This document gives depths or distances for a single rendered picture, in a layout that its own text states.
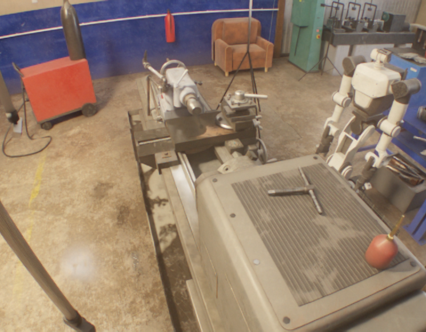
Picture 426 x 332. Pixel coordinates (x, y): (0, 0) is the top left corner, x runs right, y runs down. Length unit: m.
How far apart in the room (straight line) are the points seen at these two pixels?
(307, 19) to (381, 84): 3.90
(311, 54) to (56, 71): 4.28
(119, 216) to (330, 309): 2.27
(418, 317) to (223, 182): 0.64
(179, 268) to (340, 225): 1.18
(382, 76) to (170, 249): 1.70
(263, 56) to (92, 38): 3.03
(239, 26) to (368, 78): 3.85
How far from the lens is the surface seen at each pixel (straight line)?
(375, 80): 2.01
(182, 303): 1.72
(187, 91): 1.98
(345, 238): 0.83
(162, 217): 2.09
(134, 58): 5.71
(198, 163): 1.99
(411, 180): 3.11
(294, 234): 0.80
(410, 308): 0.85
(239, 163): 1.19
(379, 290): 0.78
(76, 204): 2.99
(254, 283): 0.71
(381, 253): 0.77
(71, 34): 4.23
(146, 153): 1.87
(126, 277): 2.33
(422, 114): 2.83
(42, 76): 4.15
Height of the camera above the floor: 1.94
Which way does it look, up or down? 38 degrees down
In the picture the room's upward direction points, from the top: straight up
